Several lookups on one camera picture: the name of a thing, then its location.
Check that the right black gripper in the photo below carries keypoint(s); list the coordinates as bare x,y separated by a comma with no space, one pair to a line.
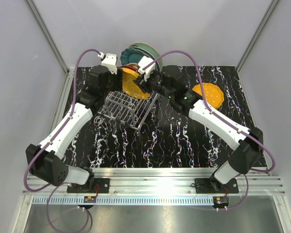
143,83

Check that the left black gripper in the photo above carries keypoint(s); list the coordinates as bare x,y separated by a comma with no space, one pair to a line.
118,78

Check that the red brown scalloped plate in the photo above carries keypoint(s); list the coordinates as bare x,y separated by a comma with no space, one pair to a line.
132,66

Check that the yellow dotted plate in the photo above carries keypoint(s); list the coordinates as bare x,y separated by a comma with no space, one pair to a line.
129,87

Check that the green floral plate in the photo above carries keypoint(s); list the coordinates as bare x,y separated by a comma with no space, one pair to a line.
147,49

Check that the orange dotted plate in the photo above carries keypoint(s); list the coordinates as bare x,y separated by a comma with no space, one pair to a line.
214,95

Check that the teal plate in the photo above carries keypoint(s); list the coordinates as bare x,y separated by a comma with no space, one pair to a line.
131,55

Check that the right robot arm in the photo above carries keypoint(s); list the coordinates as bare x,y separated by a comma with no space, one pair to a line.
245,143

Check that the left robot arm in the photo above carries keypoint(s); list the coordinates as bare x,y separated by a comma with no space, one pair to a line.
45,160

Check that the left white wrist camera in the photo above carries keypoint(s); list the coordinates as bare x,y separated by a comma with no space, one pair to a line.
109,60

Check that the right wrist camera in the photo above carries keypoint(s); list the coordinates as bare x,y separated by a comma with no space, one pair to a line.
145,66

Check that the left aluminium frame post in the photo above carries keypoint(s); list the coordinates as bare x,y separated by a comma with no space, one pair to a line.
46,33

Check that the aluminium frame post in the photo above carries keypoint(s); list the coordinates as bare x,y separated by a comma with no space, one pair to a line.
258,32
46,33

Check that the grey wire dish rack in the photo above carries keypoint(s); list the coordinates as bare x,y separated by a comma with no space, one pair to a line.
128,110

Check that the aluminium mounting rail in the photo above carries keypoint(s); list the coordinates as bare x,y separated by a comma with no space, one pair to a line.
177,181

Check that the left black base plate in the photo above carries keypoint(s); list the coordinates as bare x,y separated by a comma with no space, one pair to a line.
100,185

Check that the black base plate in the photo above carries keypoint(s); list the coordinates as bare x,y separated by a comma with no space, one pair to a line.
212,186
100,185

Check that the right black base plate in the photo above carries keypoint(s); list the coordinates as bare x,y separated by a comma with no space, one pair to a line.
212,186

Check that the white slotted cable duct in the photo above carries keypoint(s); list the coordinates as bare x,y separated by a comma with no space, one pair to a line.
124,200

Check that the right aluminium frame post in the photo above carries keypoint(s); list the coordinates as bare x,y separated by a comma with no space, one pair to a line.
258,32

